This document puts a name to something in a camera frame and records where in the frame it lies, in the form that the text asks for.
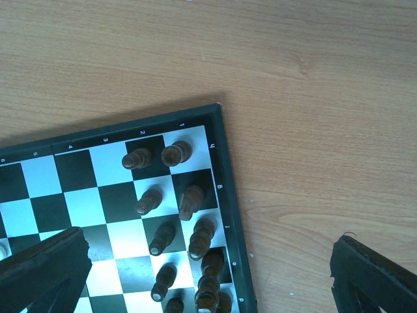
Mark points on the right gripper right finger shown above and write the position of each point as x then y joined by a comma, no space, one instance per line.
366,281

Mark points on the dark rook far corner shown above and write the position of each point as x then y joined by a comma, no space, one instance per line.
176,153

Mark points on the black white chessboard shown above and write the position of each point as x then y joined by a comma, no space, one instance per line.
78,180

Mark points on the dark knight far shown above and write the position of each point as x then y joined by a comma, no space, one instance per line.
190,202

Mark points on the dark king piece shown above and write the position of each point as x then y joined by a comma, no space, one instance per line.
207,296

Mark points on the dark bishop far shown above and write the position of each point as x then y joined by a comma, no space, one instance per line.
201,238

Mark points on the dark pawn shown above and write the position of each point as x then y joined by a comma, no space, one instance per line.
149,201
137,159
164,280
163,237
174,305

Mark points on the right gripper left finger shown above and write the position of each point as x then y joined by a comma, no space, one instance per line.
48,276

